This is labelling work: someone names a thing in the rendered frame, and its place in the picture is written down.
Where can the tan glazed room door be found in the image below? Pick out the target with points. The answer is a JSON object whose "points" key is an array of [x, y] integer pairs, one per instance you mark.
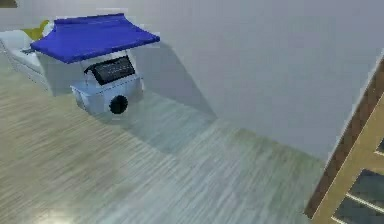
{"points": [[358, 166]]}

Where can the dark framed picture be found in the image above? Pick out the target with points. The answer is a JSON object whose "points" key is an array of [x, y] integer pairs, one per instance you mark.
{"points": [[7, 3]]}

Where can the white cart with blue canopy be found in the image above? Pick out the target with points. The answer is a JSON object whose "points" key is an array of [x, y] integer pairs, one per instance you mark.
{"points": [[100, 90]]}

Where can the yellow cushion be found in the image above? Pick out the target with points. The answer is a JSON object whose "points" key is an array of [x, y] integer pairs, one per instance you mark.
{"points": [[36, 31]]}

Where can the white sofa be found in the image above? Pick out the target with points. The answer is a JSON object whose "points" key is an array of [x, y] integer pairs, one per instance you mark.
{"points": [[25, 58]]}

